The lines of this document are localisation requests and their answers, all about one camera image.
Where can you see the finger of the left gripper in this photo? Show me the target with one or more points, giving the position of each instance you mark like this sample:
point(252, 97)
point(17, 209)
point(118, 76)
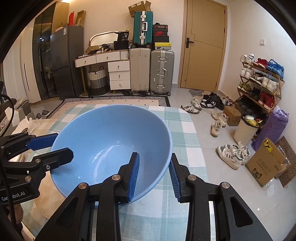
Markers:
point(16, 144)
point(36, 169)

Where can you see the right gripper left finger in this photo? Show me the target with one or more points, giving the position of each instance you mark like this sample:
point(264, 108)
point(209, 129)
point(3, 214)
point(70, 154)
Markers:
point(73, 220)

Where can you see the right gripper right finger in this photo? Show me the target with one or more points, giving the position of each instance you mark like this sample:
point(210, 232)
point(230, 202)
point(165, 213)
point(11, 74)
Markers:
point(234, 220)

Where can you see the blue bowl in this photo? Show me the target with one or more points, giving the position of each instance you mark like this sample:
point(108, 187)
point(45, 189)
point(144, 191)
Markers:
point(103, 139)

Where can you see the teal plaid tablecloth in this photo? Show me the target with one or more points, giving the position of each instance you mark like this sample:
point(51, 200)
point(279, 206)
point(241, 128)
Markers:
point(156, 216)

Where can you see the white green sneaker pair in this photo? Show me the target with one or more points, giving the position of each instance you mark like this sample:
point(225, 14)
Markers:
point(234, 155)

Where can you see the brown cardboard box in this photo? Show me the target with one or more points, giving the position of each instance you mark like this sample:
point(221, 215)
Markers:
point(266, 163)

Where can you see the woven laundry basket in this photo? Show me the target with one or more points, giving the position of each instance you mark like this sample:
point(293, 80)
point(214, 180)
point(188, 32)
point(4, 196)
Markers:
point(97, 82)

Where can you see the white trash bin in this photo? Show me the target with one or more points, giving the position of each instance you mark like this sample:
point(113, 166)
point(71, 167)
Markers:
point(246, 129)

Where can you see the cream sneaker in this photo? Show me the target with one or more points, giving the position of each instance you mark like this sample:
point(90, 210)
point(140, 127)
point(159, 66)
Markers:
point(216, 128)

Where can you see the small cardboard box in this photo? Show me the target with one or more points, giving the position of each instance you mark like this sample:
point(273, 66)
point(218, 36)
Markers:
point(234, 116)

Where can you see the purple bag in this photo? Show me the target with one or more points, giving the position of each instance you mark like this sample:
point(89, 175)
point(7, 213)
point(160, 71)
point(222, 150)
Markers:
point(274, 127)

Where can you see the black refrigerator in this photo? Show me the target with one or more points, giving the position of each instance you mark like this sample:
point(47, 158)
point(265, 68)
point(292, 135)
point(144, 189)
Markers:
point(66, 45)

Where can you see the grey white sneaker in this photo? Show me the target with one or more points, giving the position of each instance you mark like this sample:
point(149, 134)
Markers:
point(189, 109)

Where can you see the white drawer desk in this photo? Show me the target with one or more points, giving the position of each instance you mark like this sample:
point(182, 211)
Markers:
point(118, 66)

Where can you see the shoe rack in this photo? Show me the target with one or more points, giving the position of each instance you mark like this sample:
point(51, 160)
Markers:
point(261, 82)

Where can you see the silver aluminium suitcase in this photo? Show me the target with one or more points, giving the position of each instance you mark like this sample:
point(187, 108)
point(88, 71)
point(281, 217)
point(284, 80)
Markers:
point(161, 72)

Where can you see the beige suitcase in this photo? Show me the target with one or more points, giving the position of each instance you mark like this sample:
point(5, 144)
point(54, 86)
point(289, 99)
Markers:
point(139, 69)

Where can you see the teal suitcase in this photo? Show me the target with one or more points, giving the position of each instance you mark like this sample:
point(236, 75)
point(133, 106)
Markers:
point(142, 28)

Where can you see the wooden door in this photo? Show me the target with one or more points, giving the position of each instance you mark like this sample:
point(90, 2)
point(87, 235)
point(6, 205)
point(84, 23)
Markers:
point(203, 45)

